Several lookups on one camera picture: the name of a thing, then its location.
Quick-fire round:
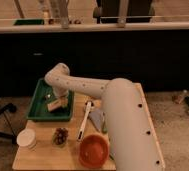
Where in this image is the grey cloth piece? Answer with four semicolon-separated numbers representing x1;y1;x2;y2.
89;109;104;132

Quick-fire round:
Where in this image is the brown pine cone cluster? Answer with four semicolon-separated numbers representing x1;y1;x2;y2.
53;128;68;145

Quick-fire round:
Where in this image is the white paper cup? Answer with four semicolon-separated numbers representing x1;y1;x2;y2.
17;129;36;149

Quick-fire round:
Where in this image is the green plastic tray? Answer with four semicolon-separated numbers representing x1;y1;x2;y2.
27;78;74;122

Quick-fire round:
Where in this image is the green tray in background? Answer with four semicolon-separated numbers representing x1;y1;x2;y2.
14;19;44;26

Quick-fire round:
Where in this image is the orange plastic bowl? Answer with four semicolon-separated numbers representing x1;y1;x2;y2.
79;134;109;169

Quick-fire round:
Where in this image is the black chair base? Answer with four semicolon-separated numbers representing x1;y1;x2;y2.
0;102;18;145

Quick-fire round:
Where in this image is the wooden block eraser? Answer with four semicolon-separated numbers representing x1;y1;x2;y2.
47;98;68;112

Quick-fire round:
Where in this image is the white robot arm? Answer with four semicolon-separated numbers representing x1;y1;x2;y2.
44;63;165;171

